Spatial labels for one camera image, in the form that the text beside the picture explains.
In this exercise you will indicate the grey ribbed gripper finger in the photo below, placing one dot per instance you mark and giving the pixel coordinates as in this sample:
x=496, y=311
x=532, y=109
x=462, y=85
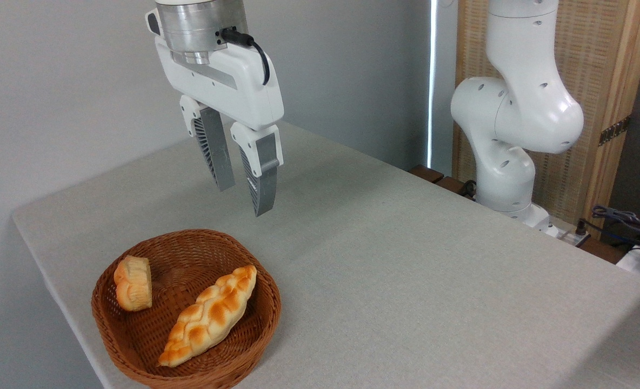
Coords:
x=217, y=151
x=263, y=178

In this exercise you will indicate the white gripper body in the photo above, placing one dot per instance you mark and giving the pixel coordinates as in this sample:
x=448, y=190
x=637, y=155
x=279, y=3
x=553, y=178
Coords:
x=233, y=86

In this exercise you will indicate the round muffin-shaped bread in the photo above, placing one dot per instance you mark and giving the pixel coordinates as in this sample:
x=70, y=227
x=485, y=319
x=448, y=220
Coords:
x=133, y=286

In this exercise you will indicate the long braided bread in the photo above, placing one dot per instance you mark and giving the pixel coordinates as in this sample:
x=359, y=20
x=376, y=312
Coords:
x=212, y=316

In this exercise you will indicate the brown wicker basket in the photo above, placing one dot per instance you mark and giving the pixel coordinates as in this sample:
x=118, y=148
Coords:
x=136, y=335

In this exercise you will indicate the dark brown wooden slat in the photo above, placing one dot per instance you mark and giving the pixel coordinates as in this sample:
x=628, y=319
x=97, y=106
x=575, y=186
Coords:
x=601, y=251
x=427, y=173
x=452, y=186

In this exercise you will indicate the grey tablecloth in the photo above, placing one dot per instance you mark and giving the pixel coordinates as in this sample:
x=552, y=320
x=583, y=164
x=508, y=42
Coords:
x=406, y=270

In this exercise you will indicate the woven wooden folding screen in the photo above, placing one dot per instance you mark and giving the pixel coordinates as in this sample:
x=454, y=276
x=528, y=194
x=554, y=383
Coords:
x=595, y=65

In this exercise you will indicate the brass screen hinge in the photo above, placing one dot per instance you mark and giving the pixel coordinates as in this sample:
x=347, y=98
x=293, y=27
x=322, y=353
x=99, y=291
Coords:
x=614, y=130

